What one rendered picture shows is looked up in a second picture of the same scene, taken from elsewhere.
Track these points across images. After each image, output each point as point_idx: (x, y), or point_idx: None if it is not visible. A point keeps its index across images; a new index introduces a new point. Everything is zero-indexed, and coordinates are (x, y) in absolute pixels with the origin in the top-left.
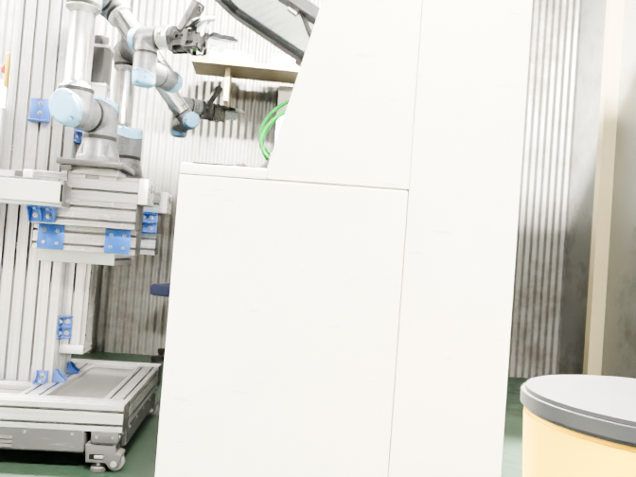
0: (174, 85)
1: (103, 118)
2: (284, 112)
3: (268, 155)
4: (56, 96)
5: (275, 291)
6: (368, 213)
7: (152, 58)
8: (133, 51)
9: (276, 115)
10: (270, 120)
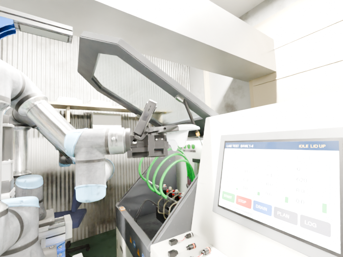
0: (111, 176)
1: (23, 229)
2: (173, 164)
3: (166, 197)
4: None
5: None
6: None
7: (103, 166)
8: (58, 145)
9: (168, 168)
10: (165, 172)
